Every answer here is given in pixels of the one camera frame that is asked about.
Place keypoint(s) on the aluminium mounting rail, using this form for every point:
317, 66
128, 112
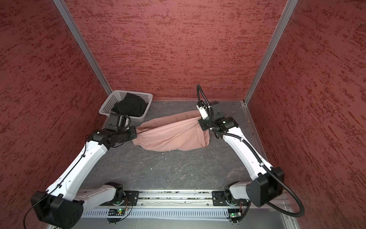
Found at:
148, 198

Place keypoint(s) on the left corner aluminium post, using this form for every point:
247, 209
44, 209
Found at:
70, 22

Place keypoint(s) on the black shorts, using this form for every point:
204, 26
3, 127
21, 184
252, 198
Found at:
131, 105

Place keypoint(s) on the white slotted cable duct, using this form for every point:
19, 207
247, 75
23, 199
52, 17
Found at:
205, 214

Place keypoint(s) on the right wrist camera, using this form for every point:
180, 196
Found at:
202, 110

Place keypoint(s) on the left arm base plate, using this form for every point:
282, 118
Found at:
131, 197

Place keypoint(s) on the pink shorts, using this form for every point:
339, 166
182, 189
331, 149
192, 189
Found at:
175, 132

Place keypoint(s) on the right green circuit board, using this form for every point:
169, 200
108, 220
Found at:
234, 214

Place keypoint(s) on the white plastic basket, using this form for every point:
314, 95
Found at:
117, 96

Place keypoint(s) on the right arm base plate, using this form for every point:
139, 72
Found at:
224, 198

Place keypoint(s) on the left green circuit board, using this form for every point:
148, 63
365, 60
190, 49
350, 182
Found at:
116, 213

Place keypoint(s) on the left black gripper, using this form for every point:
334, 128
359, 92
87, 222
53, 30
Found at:
133, 135

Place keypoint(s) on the green circuit board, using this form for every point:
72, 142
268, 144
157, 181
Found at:
234, 214
116, 213

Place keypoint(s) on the corner aluminium post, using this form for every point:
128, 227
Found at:
281, 25
70, 22

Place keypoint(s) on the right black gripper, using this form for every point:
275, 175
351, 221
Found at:
205, 126

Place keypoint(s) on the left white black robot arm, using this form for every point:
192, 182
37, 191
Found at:
61, 205

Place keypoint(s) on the right corner aluminium post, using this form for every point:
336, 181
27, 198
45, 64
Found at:
281, 25

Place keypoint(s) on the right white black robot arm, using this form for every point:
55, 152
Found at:
264, 186

